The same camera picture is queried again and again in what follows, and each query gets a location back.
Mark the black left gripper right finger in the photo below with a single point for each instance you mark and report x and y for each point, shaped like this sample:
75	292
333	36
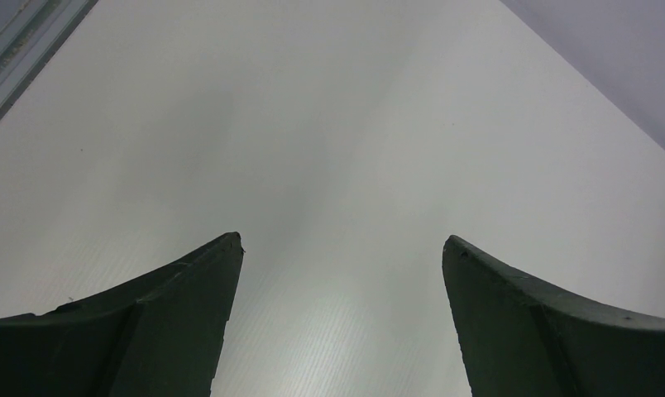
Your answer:
522	336

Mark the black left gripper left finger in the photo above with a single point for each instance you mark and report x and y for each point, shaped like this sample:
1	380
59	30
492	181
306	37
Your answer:
160	334

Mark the aluminium frame rail left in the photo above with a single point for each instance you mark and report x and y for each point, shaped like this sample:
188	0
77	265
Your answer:
31	32

